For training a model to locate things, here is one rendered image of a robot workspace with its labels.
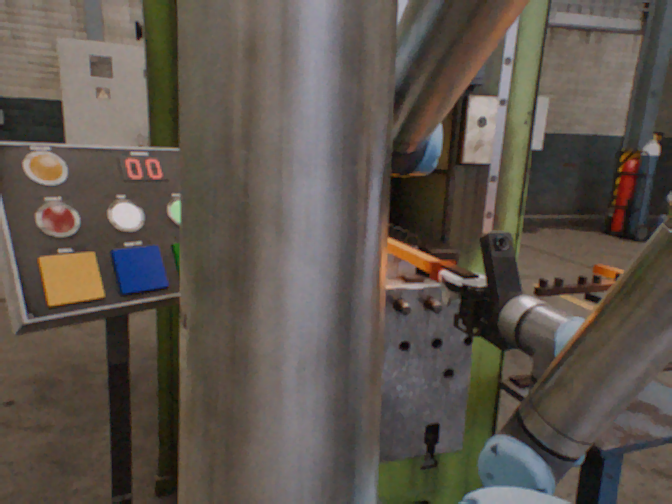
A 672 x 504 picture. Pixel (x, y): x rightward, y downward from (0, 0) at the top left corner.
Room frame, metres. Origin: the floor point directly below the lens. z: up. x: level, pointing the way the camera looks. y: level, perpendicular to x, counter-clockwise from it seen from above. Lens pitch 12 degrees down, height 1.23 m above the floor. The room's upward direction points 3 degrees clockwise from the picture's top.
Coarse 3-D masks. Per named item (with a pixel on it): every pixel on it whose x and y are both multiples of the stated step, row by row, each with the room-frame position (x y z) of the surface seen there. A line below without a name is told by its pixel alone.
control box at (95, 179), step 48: (0, 144) 0.79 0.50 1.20; (48, 144) 0.84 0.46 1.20; (0, 192) 0.76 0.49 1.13; (48, 192) 0.80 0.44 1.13; (96, 192) 0.84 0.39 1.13; (144, 192) 0.89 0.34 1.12; (0, 240) 0.75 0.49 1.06; (48, 240) 0.76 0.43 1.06; (96, 240) 0.80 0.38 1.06; (144, 240) 0.85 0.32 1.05
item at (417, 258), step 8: (392, 240) 1.17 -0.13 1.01; (392, 248) 1.11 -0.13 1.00; (400, 248) 1.07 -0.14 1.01; (408, 248) 1.07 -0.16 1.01; (400, 256) 1.07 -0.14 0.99; (408, 256) 1.04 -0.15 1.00; (416, 256) 1.00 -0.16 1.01; (424, 256) 1.00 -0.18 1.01; (416, 264) 1.00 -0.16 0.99; (424, 264) 0.97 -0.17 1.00; (432, 264) 0.92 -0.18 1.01; (440, 264) 0.91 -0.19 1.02; (448, 264) 0.91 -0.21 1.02; (456, 264) 0.93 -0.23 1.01; (432, 272) 0.92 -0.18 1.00; (456, 272) 0.86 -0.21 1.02; (464, 272) 0.86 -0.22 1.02; (472, 272) 0.86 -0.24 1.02
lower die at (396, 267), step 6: (390, 234) 1.34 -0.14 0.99; (396, 240) 1.26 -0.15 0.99; (402, 240) 1.26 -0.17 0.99; (414, 246) 1.19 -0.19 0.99; (390, 258) 1.17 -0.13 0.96; (396, 258) 1.18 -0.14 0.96; (390, 264) 1.17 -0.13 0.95; (396, 264) 1.18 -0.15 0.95; (402, 264) 1.18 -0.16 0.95; (408, 264) 1.19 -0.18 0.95; (390, 270) 1.17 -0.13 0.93; (396, 270) 1.18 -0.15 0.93; (402, 270) 1.18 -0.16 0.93; (408, 270) 1.19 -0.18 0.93; (414, 270) 1.19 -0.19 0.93; (390, 276) 1.17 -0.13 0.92; (396, 276) 1.18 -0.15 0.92
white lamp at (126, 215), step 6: (120, 204) 0.85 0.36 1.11; (126, 204) 0.86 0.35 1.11; (114, 210) 0.84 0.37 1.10; (120, 210) 0.85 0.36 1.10; (126, 210) 0.85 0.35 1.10; (132, 210) 0.86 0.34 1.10; (114, 216) 0.84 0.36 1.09; (120, 216) 0.84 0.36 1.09; (126, 216) 0.85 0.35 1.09; (132, 216) 0.85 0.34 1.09; (138, 216) 0.86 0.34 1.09; (120, 222) 0.84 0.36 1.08; (126, 222) 0.84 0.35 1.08; (132, 222) 0.85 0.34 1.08; (138, 222) 0.85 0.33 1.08
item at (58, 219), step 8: (48, 208) 0.78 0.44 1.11; (56, 208) 0.79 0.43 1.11; (64, 208) 0.79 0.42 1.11; (48, 216) 0.77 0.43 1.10; (56, 216) 0.78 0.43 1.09; (64, 216) 0.79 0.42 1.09; (72, 216) 0.79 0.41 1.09; (48, 224) 0.77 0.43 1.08; (56, 224) 0.77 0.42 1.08; (64, 224) 0.78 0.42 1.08; (72, 224) 0.79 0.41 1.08
